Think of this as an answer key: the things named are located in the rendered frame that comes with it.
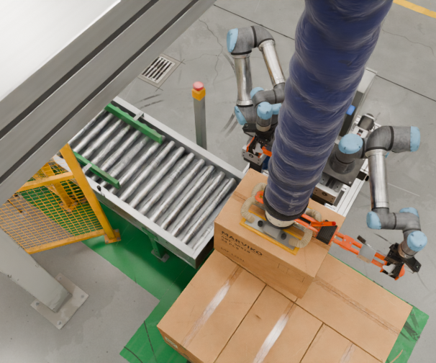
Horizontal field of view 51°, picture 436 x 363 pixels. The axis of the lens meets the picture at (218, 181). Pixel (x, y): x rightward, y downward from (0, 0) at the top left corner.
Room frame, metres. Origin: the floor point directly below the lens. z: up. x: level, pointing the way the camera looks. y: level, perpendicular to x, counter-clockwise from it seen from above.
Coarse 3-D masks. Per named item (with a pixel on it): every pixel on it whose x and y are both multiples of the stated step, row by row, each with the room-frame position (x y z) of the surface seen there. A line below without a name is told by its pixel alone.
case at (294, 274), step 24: (240, 192) 1.17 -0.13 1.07; (240, 216) 1.03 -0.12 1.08; (264, 216) 1.03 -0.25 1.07; (336, 216) 1.03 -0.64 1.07; (216, 240) 0.98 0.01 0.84; (240, 240) 0.91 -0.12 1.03; (264, 240) 0.89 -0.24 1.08; (312, 240) 0.89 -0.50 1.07; (264, 264) 0.82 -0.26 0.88; (288, 264) 0.76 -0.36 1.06; (312, 264) 0.76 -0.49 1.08; (288, 288) 0.73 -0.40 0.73
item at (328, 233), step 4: (324, 220) 0.93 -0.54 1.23; (328, 220) 0.93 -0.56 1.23; (320, 228) 0.89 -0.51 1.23; (324, 228) 0.89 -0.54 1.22; (328, 228) 0.89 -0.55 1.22; (332, 228) 0.89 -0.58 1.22; (336, 228) 0.90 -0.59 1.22; (320, 232) 0.87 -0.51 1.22; (324, 232) 0.88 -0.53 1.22; (328, 232) 0.88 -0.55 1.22; (332, 232) 0.88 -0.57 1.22; (336, 232) 0.87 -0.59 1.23; (316, 236) 0.87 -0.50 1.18; (320, 236) 0.85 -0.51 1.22; (324, 236) 0.85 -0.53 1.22; (328, 236) 0.85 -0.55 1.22; (332, 236) 0.85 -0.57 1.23; (320, 240) 0.85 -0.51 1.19; (324, 240) 0.84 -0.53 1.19; (328, 240) 0.83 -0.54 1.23
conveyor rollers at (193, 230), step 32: (96, 128) 1.99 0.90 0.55; (128, 128) 1.99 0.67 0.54; (64, 160) 1.71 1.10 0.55; (96, 160) 1.71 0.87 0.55; (128, 160) 1.71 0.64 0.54; (160, 160) 1.72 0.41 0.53; (192, 160) 1.72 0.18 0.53; (128, 192) 1.45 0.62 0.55; (160, 192) 1.45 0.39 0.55; (192, 192) 1.45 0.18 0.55; (224, 192) 1.45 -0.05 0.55; (160, 224) 1.21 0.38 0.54
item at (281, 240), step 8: (256, 216) 1.02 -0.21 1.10; (240, 224) 0.97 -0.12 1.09; (248, 224) 0.97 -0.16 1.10; (256, 224) 0.97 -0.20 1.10; (264, 224) 0.97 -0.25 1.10; (256, 232) 0.93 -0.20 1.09; (264, 232) 0.92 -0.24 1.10; (280, 232) 0.93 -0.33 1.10; (288, 232) 0.93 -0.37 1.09; (272, 240) 0.88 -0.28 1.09; (280, 240) 0.88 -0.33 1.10; (288, 240) 0.88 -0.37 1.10; (288, 248) 0.83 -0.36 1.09; (296, 248) 0.83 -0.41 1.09
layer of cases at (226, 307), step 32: (224, 256) 0.99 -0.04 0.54; (192, 288) 0.78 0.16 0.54; (224, 288) 0.78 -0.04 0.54; (256, 288) 0.78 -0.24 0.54; (320, 288) 0.78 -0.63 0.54; (352, 288) 0.78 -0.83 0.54; (192, 320) 0.59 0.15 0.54; (224, 320) 0.59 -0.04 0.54; (256, 320) 0.59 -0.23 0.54; (288, 320) 0.59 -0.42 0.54; (320, 320) 0.59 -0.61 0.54; (352, 320) 0.59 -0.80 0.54; (384, 320) 0.59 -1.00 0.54; (192, 352) 0.41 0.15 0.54; (224, 352) 0.41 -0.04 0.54; (256, 352) 0.41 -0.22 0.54; (288, 352) 0.41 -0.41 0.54; (320, 352) 0.41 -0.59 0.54; (352, 352) 0.41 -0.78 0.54; (384, 352) 0.41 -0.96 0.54
